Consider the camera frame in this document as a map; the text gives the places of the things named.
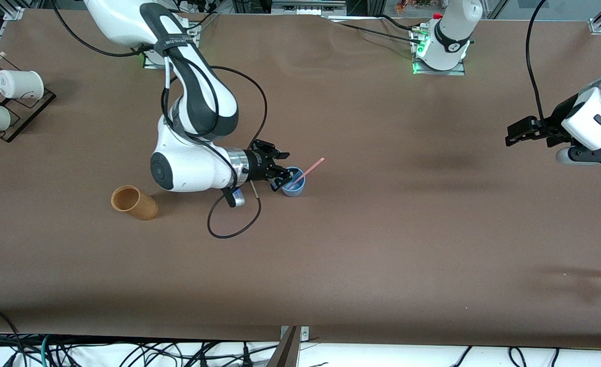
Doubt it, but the black looped floor cable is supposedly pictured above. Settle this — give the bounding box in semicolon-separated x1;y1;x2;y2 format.
0;307;28;367

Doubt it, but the orange background object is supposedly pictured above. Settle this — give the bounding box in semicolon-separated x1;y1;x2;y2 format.
395;0;434;14

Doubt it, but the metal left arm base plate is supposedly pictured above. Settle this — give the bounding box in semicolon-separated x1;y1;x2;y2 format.
411;25;467;76

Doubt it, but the grey metal device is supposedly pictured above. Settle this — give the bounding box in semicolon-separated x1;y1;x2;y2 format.
271;0;347;16

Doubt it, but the silver metal bracket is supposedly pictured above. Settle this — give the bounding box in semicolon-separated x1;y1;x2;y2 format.
280;325;310;341

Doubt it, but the black table cable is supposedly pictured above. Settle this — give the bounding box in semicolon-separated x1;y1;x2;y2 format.
326;14;426;45

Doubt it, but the black cup rack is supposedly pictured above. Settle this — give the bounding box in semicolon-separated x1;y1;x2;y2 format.
0;51;57;143

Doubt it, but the blue cup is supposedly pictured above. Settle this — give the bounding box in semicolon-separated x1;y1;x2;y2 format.
281;167;306;197

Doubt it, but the white cup with print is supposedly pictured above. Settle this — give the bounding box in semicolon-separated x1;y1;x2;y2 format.
0;70;44;101

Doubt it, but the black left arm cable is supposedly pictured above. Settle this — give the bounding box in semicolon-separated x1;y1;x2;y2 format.
526;0;553;124

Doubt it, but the black base cable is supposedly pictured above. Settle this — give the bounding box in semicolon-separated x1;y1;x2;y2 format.
183;9;220;34

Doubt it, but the pink chopstick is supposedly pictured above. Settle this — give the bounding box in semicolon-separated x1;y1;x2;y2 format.
291;158;326;189

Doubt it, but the dark metal post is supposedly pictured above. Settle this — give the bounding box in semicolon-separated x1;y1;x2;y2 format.
267;326;301;367

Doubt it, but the brown wooden cup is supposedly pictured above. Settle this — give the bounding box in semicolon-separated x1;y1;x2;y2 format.
111;185;159;221

